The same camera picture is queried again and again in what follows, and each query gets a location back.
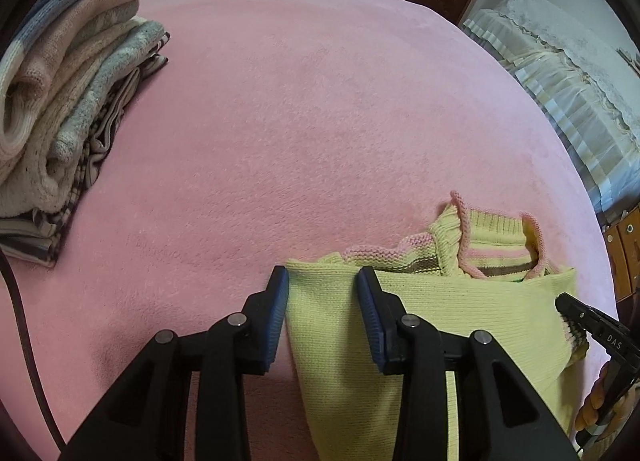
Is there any yellow knit striped cardigan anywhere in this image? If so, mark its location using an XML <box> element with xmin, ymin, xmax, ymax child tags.
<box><xmin>284</xmin><ymin>190</ymin><xmax>591</xmax><ymax>461</ymax></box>

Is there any lace covered furniture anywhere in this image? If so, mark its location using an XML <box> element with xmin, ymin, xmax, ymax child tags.
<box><xmin>462</xmin><ymin>0</ymin><xmax>640</xmax><ymax>214</ymax></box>

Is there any stack of folded clothes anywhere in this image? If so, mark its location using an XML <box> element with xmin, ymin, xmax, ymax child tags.
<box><xmin>0</xmin><ymin>0</ymin><xmax>171</xmax><ymax>269</ymax></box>

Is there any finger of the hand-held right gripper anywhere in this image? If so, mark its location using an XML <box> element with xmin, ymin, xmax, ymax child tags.
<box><xmin>555</xmin><ymin>292</ymin><xmax>603</xmax><ymax>339</ymax></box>

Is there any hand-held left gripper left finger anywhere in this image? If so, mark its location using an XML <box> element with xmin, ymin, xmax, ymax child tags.
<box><xmin>59</xmin><ymin>265</ymin><xmax>291</xmax><ymax>461</ymax></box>

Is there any black cable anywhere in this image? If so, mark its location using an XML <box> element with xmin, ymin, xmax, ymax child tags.
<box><xmin>0</xmin><ymin>253</ymin><xmax>66</xmax><ymax>447</ymax></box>

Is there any pink plush bed blanket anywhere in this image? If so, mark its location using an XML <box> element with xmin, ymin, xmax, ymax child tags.
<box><xmin>0</xmin><ymin>0</ymin><xmax>618</xmax><ymax>461</ymax></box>

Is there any person's right hand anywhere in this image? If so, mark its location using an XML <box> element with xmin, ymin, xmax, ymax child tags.
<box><xmin>574</xmin><ymin>358</ymin><xmax>640</xmax><ymax>442</ymax></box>

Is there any wooden drawer cabinet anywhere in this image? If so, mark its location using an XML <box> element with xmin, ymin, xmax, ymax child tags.
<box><xmin>602</xmin><ymin>206</ymin><xmax>640</xmax><ymax>302</ymax></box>

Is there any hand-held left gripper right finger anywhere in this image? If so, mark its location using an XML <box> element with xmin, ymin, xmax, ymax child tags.
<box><xmin>356</xmin><ymin>266</ymin><xmax>581</xmax><ymax>461</ymax></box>

